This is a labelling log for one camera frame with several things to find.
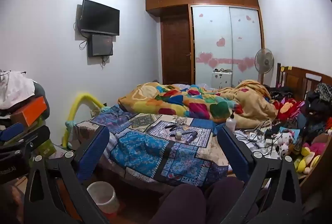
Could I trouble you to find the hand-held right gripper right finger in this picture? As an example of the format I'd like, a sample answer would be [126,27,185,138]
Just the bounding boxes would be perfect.
[216,125,304,224]

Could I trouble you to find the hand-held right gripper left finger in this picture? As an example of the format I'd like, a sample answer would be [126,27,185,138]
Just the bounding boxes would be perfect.
[23,125,111,224]

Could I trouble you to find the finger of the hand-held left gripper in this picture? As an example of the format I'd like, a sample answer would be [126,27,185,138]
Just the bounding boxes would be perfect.
[0,122,25,143]
[0,125,51,162]

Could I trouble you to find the white waste bin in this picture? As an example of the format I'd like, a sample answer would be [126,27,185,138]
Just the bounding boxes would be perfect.
[86,181,120,214]

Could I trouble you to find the green bag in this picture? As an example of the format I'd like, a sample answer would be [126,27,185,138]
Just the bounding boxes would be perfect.
[34,115,56,157]

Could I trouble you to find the clear bottle with black pump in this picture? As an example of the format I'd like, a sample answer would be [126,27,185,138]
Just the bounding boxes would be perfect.
[225,111,238,132]

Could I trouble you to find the orange box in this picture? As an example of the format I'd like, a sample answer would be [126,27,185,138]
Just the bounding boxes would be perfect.
[10,96,48,126]

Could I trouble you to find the white cloth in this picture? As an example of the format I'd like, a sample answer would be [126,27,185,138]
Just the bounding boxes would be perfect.
[0,71,35,110]

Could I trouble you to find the dark grey cushion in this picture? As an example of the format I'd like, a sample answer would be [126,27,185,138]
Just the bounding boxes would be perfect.
[32,81,50,121]

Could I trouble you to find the blue patchwork quilt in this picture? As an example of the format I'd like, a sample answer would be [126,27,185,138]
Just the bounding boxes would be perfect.
[73,105,234,187]

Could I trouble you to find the person's right leg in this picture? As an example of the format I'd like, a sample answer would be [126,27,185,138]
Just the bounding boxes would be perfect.
[205,177,260,224]

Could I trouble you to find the person's leg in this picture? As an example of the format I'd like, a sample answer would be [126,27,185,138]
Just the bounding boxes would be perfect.
[205,177,260,224]
[150,184,208,224]

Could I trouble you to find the white spotted plush dog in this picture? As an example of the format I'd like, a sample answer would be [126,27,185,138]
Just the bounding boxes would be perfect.
[276,129,295,157]

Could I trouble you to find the colourful heart blanket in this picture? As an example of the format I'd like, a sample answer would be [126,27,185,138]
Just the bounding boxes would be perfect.
[118,79,278,129]

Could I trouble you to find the small white cabinet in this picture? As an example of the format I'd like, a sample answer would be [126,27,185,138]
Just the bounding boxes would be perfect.
[212,68,232,88]

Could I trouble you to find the person's left leg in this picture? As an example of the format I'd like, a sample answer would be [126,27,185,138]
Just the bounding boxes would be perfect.
[150,184,208,224]

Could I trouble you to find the pink plush toy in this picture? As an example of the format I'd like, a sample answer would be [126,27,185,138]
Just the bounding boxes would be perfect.
[303,142,327,156]

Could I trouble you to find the wooden bed headboard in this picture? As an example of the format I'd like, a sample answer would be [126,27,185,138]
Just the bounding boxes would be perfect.
[275,63,332,102]

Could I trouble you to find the standing fan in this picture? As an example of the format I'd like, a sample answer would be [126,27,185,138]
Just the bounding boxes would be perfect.
[254,48,275,84]

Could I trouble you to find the brown wooden door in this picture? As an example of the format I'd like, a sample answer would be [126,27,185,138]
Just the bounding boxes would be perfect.
[160,5,193,84]

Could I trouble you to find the wooden wardrobe with sliding doors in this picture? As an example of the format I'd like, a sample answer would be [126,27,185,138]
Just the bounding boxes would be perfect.
[145,0,264,87]

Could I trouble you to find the tangle of cables and chargers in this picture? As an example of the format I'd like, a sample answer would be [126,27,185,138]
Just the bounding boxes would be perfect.
[244,119,281,154]

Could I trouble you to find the yellow foam bed rail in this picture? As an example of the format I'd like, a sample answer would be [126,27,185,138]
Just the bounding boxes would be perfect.
[61,93,105,148]

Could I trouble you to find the small black wall monitor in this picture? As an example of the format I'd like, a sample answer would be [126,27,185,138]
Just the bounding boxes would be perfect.
[88,34,114,58]

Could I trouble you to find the black wall television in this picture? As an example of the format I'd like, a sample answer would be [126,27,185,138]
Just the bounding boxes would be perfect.
[76,0,120,36]

